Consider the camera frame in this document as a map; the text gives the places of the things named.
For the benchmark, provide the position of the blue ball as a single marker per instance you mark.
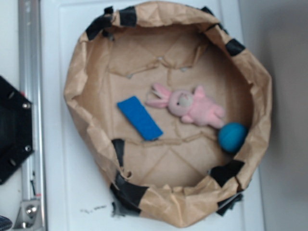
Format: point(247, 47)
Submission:
point(232, 136)

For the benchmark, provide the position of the blue rectangular sponge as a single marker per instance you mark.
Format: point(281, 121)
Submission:
point(140, 119)

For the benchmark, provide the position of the pink plush bunny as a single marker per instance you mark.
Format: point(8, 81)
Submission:
point(192, 108)

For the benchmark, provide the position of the brown paper bag basin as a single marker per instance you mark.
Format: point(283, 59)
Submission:
point(184, 175)

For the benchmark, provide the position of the dark object at corner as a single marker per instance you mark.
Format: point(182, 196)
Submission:
point(5, 223)

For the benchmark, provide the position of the aluminium extrusion rail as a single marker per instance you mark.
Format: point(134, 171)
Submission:
point(30, 73)

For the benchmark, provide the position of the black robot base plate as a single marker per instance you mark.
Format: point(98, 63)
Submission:
point(16, 139)

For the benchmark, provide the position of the metal corner bracket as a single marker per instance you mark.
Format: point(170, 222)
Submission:
point(29, 216)

